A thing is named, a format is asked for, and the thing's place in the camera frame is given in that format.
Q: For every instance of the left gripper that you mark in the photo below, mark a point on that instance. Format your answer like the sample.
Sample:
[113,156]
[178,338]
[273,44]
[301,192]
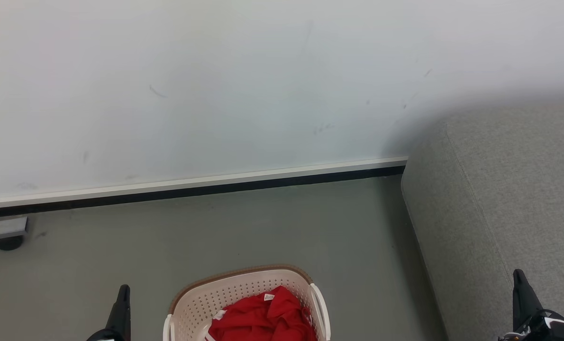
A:
[106,336]

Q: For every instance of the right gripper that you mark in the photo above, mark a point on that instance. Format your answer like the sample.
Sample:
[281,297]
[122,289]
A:
[554,331]

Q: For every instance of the grey fabric sofa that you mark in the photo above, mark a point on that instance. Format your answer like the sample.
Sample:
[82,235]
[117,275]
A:
[509,203]

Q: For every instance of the red garment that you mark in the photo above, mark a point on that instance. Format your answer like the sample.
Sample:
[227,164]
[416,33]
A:
[263,322]

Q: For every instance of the cream perforated laundry basket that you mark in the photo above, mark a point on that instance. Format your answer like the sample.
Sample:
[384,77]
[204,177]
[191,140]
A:
[201,303]

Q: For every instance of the white and black baseboard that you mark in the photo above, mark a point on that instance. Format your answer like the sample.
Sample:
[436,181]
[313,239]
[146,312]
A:
[192,185]

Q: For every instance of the white appliance with caster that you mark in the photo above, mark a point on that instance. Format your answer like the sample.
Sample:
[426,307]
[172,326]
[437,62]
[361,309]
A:
[2,229]

